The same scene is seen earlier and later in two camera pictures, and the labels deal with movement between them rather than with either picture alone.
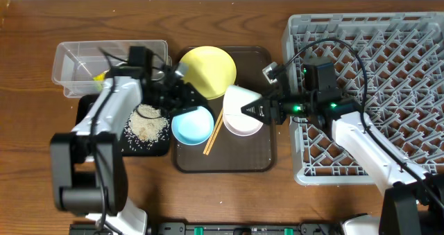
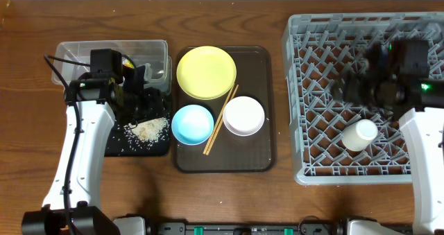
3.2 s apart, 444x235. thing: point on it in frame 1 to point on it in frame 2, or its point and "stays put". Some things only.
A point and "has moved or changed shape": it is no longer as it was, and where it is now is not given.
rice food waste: [146, 127] stays put
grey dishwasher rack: [388, 64] stays put
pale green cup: [234, 98] has moved or changed shape
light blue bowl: [194, 127] stays put
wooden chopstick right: [214, 136] stays put
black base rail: [220, 229] stays put
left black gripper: [183, 92] to [154, 109]
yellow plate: [211, 71] stays put
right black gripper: [275, 109] to [347, 88]
